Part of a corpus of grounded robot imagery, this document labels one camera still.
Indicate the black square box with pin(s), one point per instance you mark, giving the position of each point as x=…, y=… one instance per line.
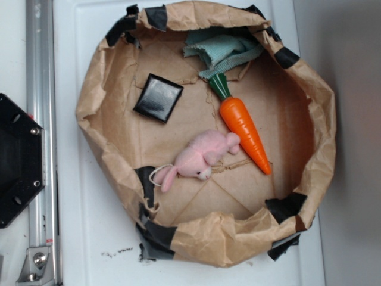
x=158, y=98

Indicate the aluminium extrusion rail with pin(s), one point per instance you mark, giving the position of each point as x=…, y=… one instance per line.
x=43, y=210

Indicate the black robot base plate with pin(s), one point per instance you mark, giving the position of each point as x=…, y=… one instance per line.
x=21, y=160

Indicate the orange plastic toy carrot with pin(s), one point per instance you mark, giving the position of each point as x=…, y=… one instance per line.
x=238, y=119

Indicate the metal corner bracket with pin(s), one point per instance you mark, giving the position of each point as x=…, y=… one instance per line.
x=38, y=267

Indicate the light blue cloth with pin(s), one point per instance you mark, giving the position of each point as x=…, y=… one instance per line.
x=221, y=49

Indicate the pink plush bunny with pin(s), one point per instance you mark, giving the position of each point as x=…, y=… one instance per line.
x=197, y=159

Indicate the brown paper bag bin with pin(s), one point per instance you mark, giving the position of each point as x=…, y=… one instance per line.
x=239, y=212

